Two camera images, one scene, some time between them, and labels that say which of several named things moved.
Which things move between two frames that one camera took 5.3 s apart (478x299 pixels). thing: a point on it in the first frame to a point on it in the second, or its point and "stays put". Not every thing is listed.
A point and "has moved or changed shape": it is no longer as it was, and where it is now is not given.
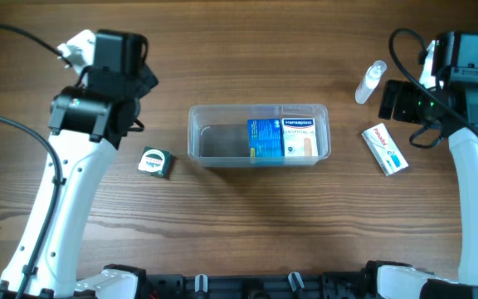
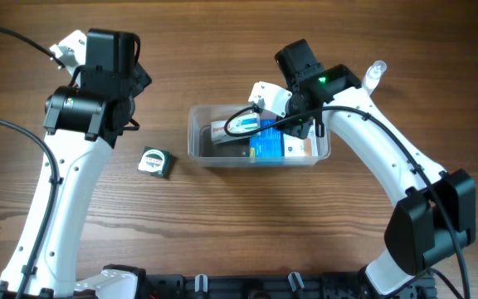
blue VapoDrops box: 265,138 stays put
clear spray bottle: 369,81 stays put
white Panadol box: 385,150 has moved or changed shape
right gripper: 388,100 to 299,125
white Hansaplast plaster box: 299,137 stays put
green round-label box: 156,162 stays put
